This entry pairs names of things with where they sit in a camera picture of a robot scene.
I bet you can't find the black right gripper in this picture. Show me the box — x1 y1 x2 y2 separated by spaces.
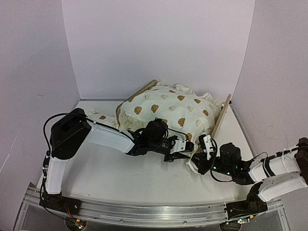
190 152 235 178

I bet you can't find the bear print cushion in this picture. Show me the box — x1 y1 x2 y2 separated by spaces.
119 81 223 173

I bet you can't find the wooden pet bed frame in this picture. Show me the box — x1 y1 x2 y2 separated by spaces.
115 79 232 154

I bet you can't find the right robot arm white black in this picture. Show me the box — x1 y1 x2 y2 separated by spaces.
186 135 308 220

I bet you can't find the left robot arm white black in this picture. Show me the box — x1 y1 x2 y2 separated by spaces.
39 108 194 215

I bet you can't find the small bear print pillow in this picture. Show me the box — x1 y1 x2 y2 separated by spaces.
87 109 118 128

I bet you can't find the small circuit board with leds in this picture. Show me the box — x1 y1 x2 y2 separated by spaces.
64 217 88 231

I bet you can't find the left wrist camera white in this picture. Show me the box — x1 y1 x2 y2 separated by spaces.
168 137 194 154

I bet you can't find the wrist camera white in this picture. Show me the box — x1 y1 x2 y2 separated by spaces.
199 135 218 160
168 137 194 154

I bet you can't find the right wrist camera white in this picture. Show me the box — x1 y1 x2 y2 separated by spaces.
199 135 218 160

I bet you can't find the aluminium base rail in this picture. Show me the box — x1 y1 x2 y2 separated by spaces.
14 186 290 231

